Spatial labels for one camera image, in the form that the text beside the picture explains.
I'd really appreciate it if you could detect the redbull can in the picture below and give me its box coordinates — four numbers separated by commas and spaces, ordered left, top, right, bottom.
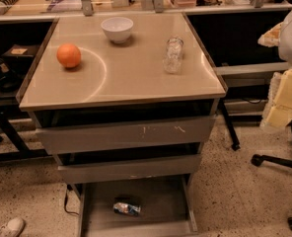
113, 202, 141, 216

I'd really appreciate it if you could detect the grey drawer cabinet with counter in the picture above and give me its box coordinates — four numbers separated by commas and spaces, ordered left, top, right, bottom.
16, 12, 228, 237

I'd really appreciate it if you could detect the grey top drawer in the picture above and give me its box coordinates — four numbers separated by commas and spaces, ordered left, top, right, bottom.
36, 116, 215, 154

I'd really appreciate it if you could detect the grey middle drawer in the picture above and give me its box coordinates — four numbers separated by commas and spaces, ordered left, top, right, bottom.
58, 154, 200, 184

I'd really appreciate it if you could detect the grey open bottom drawer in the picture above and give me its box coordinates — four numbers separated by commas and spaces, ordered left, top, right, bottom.
77, 176, 197, 237

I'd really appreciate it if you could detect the white bowl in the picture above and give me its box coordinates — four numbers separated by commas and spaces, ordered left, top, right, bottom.
101, 17, 134, 43

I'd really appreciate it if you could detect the orange fruit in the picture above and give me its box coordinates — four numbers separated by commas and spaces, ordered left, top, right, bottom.
56, 43, 81, 68

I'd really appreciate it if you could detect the black desk leg with caster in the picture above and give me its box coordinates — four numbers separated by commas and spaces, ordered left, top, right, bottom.
218, 100, 240, 151

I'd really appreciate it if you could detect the black box with label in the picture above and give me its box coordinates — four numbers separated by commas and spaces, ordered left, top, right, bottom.
1, 44, 39, 73

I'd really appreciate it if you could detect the white sneaker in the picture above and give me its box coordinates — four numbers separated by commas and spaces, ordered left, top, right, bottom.
0, 217, 26, 237

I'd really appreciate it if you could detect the black cable on floor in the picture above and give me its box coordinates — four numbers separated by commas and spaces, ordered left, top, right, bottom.
63, 184, 81, 217

